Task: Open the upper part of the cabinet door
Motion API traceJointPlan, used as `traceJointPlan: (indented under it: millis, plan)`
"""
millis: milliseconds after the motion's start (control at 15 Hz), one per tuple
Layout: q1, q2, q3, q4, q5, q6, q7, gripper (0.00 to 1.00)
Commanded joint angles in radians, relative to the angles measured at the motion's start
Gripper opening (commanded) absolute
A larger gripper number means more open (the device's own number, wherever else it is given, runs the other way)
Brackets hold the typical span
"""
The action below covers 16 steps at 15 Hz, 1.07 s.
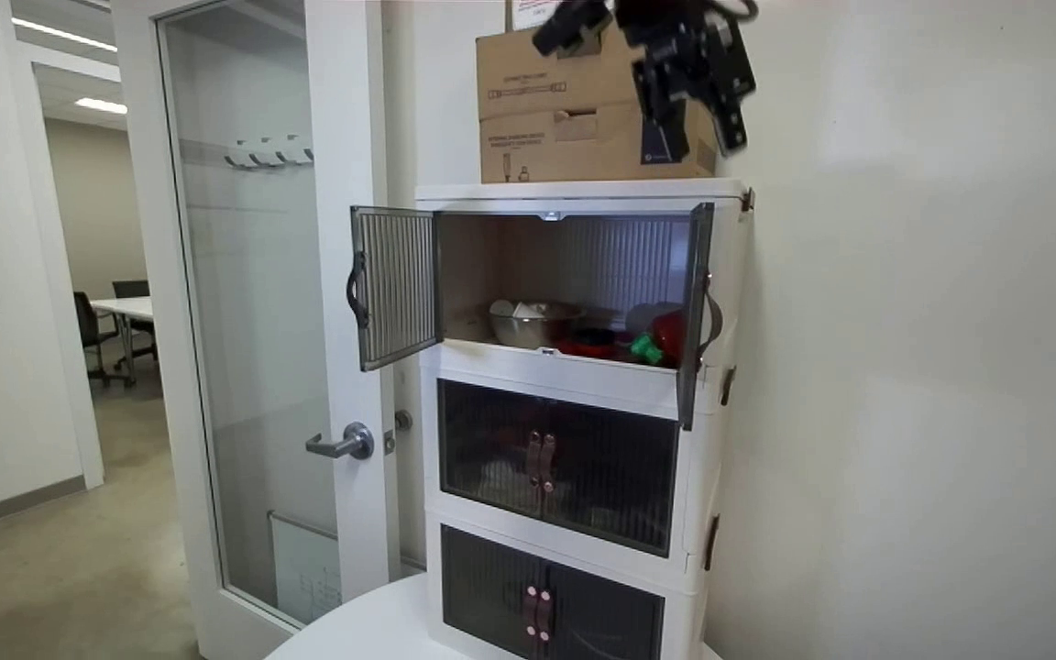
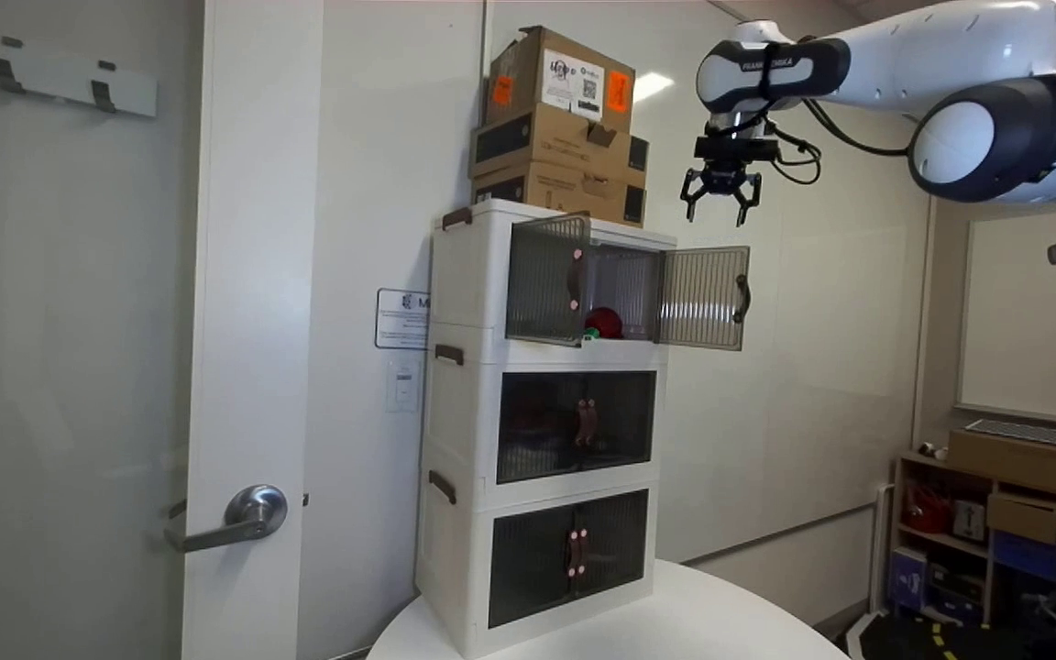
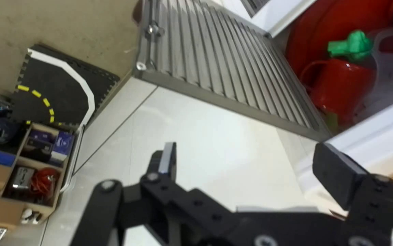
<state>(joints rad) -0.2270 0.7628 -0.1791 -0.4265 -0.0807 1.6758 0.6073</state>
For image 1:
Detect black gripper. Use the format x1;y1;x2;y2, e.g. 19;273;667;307
611;0;760;167

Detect white three-tier cabinet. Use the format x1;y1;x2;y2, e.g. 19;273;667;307
411;174;756;660

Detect white framed glass door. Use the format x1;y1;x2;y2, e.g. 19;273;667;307
109;0;398;660

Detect large cardboard box black patches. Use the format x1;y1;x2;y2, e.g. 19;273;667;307
471;100;725;185

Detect red toy fruit green stem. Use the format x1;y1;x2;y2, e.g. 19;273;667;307
547;301;689;370

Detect round metal bowl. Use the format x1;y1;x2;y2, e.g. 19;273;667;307
483;298;558;350

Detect white coat hook rack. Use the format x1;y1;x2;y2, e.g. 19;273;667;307
219;135;317;174

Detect ceiling light panel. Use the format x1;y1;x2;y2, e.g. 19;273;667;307
69;92;131;119

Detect white desk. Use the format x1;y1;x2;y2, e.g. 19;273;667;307
86;293;158;367

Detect black office chair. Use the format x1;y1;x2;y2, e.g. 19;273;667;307
69;290;134;392

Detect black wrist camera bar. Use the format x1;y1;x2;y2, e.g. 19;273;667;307
529;0;617;63

